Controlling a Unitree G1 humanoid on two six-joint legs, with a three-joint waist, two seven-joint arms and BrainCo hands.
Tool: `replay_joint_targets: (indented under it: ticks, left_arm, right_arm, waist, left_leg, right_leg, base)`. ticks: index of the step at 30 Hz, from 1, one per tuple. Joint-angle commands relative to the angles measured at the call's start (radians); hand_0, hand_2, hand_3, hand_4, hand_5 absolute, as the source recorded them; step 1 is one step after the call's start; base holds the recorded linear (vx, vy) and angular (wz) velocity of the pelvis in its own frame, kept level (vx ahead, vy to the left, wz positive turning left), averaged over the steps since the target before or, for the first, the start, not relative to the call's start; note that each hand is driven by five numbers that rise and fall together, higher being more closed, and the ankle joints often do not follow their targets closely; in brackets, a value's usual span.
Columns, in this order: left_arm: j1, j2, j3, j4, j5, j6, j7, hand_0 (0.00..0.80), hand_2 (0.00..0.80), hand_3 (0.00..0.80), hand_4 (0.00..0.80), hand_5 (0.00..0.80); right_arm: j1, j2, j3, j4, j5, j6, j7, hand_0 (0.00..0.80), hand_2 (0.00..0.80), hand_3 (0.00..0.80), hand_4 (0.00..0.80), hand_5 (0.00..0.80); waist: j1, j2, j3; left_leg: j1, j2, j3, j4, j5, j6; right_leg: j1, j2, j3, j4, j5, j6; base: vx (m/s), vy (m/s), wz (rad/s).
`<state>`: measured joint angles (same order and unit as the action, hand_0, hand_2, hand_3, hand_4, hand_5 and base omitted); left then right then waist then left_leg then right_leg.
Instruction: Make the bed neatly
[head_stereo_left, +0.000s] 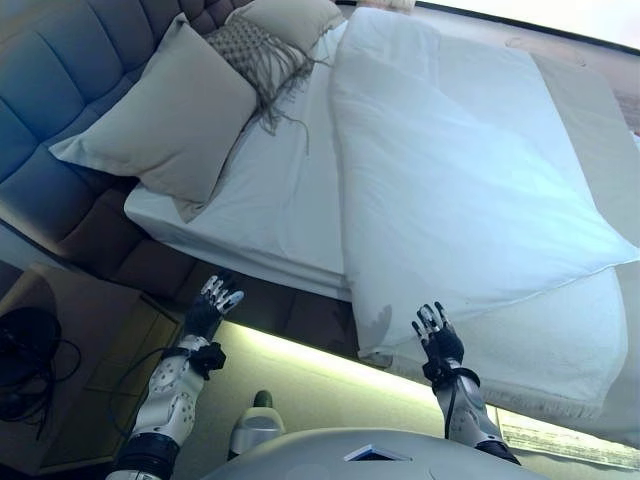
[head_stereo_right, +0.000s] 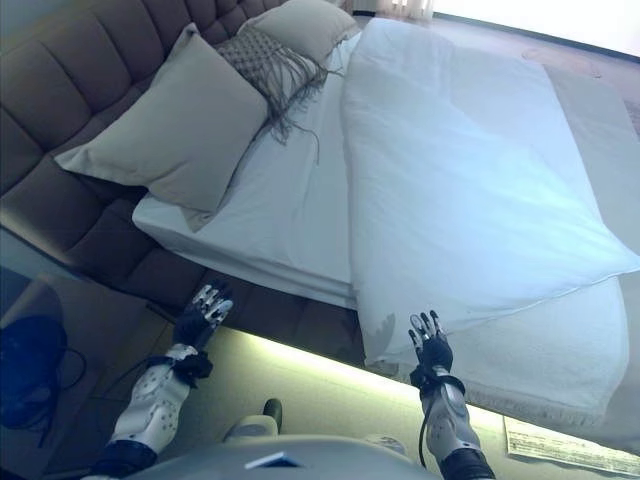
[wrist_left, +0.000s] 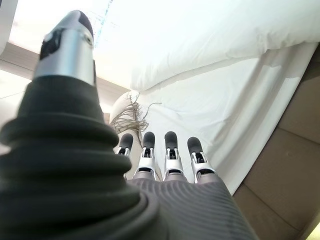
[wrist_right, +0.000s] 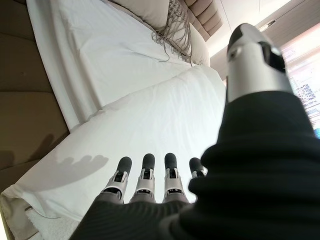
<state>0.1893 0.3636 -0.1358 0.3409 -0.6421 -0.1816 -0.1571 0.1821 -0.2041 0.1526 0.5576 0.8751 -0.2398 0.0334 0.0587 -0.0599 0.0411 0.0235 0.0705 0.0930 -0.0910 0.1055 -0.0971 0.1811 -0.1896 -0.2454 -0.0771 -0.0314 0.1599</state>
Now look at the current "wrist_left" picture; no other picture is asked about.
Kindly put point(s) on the grey knit fringed cushion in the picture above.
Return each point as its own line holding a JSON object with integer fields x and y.
{"x": 130, "y": 120}

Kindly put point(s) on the brown upholstered bed frame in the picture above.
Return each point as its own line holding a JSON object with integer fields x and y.
{"x": 287, "y": 162}

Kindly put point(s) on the white fitted bed sheet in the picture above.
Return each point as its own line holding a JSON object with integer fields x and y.
{"x": 212, "y": 112}

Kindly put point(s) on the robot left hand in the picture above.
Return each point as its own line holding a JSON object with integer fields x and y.
{"x": 75, "y": 180}

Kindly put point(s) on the white duvet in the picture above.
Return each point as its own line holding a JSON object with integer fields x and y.
{"x": 187, "y": 37}

